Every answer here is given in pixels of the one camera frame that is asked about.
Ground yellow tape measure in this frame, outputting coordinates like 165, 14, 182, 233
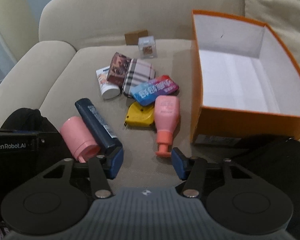
124, 102, 154, 127

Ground dark blue shampoo bottle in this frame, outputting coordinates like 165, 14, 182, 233
75, 98, 122, 154

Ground brown cube box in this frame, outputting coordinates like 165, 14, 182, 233
125, 29, 148, 46

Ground orange cardboard box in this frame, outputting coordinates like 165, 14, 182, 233
190, 10, 300, 144

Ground plaid glasses case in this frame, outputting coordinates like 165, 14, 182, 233
122, 59, 155, 98

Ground maroon photo card box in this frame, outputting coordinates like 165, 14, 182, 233
107, 52, 132, 88

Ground white Vaseline tube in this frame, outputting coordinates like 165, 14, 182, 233
96, 66, 120, 100

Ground beige sofa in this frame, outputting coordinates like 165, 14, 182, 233
0, 0, 300, 196

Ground clear plastic cube box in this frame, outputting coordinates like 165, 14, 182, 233
138, 36, 157, 59

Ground pink cylindrical cup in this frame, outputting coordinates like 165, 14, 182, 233
60, 116, 101, 163

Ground blue red snack packet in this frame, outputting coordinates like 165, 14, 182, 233
130, 75, 179, 106

